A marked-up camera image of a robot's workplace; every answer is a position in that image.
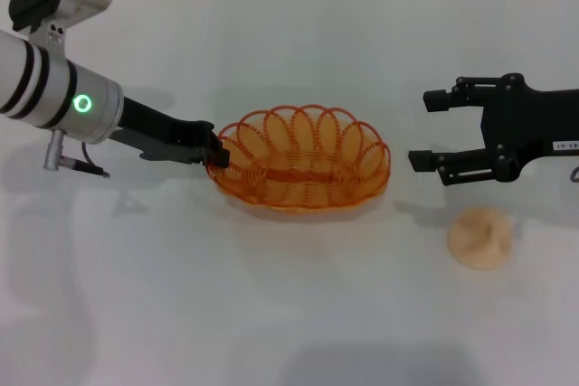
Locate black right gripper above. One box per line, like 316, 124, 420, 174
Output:
408, 72, 579, 186

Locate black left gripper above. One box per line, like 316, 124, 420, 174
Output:
108, 96, 231, 168

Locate orange plastic wire basket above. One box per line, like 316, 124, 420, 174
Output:
205, 104, 393, 213

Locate beige steamed bun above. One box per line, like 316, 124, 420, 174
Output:
447, 207, 514, 270

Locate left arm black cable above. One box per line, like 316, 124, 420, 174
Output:
81, 141, 110, 178

